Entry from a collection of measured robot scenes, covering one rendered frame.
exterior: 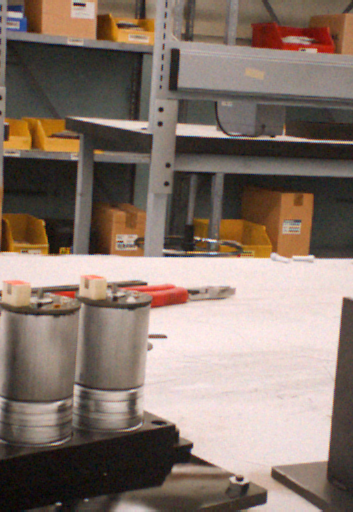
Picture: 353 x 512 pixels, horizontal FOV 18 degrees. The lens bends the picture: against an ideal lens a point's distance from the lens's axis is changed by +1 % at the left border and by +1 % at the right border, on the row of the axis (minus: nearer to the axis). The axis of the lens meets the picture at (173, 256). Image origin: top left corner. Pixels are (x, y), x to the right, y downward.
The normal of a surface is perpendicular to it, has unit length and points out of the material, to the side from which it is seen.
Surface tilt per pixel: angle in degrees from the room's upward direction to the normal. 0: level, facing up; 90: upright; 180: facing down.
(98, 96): 90
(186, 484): 0
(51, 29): 92
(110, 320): 90
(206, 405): 0
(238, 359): 0
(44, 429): 90
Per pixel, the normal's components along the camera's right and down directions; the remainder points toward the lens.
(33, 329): -0.04, 0.15
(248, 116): -0.74, 0.05
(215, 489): 0.07, -0.99
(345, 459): -0.89, 0.00
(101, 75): 0.38, 0.17
